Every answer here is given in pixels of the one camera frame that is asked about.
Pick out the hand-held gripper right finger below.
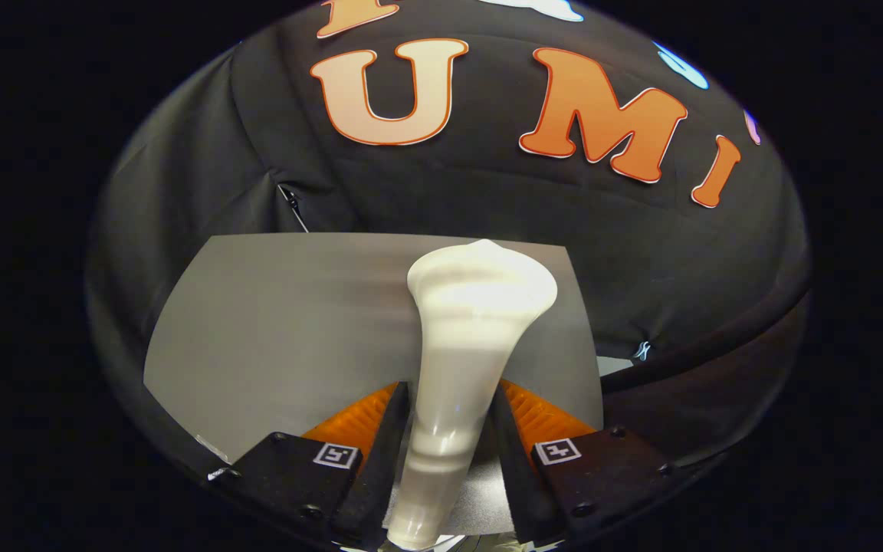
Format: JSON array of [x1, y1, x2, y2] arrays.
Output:
[[490, 379, 676, 544]]

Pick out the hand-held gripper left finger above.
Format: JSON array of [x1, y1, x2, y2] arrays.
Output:
[[208, 381, 412, 551]]

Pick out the white garment steamer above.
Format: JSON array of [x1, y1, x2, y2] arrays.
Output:
[[384, 239, 559, 551]]

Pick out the grey drawer cabinet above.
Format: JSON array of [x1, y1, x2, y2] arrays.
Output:
[[143, 232, 605, 537]]

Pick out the black backdrop cloth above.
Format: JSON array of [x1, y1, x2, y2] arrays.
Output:
[[87, 0, 810, 468]]

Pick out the small black clip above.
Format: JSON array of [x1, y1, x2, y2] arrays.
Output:
[[277, 182, 310, 233]]

